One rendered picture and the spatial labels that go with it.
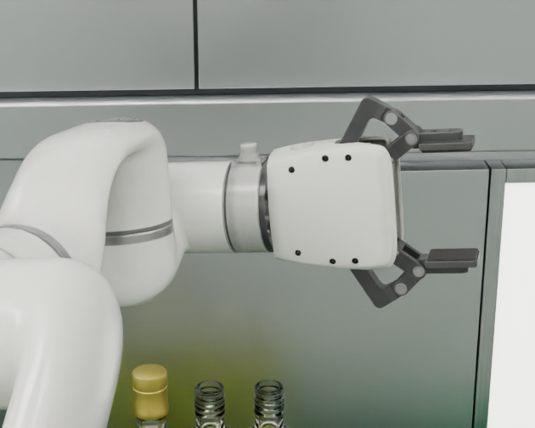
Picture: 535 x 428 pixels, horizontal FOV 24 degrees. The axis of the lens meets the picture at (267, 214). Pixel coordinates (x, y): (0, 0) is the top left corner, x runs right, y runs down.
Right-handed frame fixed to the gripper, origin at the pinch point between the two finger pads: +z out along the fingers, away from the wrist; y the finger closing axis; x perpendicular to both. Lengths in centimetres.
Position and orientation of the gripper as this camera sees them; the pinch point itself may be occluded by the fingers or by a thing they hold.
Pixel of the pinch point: (464, 200)
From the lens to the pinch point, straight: 96.9
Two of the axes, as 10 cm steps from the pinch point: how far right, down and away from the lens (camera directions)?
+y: 0.8, 9.7, 2.3
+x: -2.3, 2.4, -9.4
